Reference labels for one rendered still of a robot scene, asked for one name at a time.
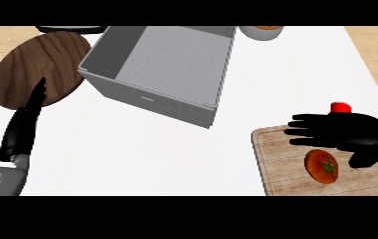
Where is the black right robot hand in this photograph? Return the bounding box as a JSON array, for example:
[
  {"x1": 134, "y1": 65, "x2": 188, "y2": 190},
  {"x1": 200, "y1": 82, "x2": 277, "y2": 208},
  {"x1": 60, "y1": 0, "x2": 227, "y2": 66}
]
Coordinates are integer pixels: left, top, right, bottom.
[{"x1": 284, "y1": 112, "x2": 378, "y2": 170}]

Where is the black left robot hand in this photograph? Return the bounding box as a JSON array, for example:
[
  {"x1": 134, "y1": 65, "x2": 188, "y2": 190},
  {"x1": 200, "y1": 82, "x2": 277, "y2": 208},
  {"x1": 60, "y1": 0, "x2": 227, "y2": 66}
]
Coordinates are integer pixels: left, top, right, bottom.
[{"x1": 0, "y1": 77, "x2": 49, "y2": 165}]

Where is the red tomato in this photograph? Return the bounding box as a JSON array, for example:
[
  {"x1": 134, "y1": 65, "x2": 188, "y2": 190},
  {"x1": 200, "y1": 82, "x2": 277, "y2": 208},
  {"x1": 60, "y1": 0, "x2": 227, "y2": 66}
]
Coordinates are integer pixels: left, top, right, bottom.
[{"x1": 303, "y1": 148, "x2": 342, "y2": 185}]

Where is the pale wooden cutting board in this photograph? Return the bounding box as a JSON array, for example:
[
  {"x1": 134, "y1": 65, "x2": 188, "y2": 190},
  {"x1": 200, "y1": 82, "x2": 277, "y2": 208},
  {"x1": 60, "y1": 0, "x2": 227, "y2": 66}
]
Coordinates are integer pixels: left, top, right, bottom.
[{"x1": 250, "y1": 124, "x2": 378, "y2": 197}]

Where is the round dark wooden board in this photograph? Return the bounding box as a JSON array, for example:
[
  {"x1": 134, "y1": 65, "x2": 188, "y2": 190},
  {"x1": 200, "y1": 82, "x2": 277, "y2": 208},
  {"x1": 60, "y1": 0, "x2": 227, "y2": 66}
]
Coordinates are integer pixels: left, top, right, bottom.
[{"x1": 0, "y1": 31, "x2": 94, "y2": 111}]

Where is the grey open box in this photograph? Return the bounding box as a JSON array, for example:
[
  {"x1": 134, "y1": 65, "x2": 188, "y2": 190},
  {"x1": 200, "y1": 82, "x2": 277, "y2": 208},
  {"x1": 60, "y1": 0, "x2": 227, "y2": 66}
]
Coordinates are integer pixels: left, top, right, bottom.
[{"x1": 77, "y1": 25, "x2": 238, "y2": 130}]

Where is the red cylinder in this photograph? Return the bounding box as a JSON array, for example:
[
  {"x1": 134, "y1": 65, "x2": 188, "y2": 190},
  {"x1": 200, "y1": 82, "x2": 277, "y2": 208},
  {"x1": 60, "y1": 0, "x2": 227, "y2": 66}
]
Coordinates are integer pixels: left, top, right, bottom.
[{"x1": 330, "y1": 101, "x2": 355, "y2": 115}]

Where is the black flat object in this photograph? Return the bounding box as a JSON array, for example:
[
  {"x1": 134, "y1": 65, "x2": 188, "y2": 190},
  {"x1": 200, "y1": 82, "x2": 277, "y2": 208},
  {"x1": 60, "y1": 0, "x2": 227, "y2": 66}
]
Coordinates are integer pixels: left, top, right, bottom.
[{"x1": 35, "y1": 25, "x2": 110, "y2": 35}]

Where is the grey cup with orange content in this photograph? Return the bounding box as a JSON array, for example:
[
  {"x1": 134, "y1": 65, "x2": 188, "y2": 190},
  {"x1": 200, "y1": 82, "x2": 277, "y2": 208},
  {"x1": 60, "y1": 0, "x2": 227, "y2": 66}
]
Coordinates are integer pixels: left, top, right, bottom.
[{"x1": 238, "y1": 25, "x2": 286, "y2": 42}]

